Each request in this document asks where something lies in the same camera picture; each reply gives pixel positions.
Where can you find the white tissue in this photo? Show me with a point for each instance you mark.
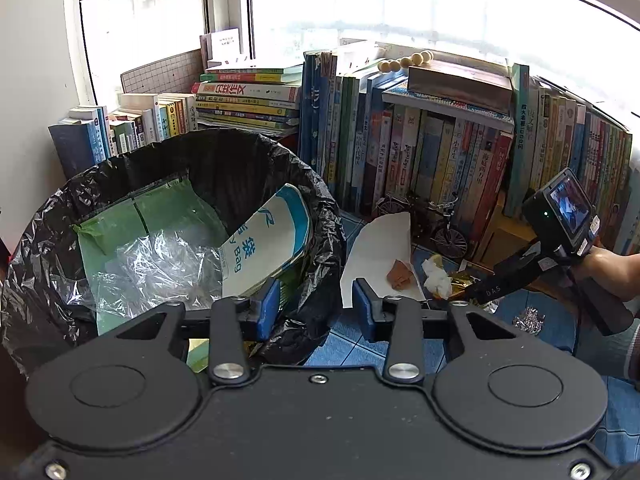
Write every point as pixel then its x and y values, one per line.
pixel 437 277

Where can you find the white window frame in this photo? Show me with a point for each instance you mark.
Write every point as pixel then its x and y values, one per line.
pixel 227 0

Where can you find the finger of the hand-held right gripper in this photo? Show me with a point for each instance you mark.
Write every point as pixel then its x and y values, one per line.
pixel 510 275

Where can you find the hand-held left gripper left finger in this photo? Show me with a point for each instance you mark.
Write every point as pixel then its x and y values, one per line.
pixel 270 305

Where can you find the white booklets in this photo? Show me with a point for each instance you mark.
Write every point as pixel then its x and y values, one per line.
pixel 222 45

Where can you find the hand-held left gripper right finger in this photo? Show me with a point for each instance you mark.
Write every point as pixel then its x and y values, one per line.
pixel 362 310

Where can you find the row of colourful upright books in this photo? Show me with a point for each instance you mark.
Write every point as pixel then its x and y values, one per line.
pixel 375 150

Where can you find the black bag lined trash bin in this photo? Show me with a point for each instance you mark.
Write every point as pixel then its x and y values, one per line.
pixel 240 170

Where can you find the white and blue paper bag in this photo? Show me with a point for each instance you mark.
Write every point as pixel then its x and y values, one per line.
pixel 265 245

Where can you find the yellow wooden shelf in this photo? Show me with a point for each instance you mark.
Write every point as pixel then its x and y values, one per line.
pixel 505 235

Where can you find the grey grid board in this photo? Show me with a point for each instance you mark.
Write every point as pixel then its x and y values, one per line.
pixel 160 72

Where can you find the blue tiled mat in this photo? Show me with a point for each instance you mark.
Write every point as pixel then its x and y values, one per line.
pixel 550 360

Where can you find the thick grey flat book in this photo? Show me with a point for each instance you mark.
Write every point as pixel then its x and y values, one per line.
pixel 460 85

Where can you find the crumpled silver foil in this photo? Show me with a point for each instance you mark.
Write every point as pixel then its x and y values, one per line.
pixel 526 320

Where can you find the row of books beside shelf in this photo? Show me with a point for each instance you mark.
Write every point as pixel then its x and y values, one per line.
pixel 560 130

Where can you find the person's right hand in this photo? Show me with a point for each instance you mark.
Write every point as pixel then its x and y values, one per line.
pixel 612 275

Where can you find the thin patterned flat book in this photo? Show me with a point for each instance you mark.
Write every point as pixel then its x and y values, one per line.
pixel 425 102

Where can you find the gold foil wrapper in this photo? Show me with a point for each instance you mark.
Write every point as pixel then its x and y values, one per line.
pixel 465 282

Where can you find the orange and white paper box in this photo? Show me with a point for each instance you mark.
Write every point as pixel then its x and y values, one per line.
pixel 375 250

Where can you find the green plastic package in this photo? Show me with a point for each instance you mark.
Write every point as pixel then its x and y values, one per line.
pixel 115 230

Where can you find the black model bicycle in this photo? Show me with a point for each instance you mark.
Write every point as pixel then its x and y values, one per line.
pixel 445 235

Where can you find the row of pale upright books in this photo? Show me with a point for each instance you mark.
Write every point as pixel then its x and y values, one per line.
pixel 125 125

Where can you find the brown food piece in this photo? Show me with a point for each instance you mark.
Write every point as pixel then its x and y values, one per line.
pixel 399 275

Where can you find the stack of flat books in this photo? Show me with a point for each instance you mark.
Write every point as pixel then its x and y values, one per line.
pixel 250 95

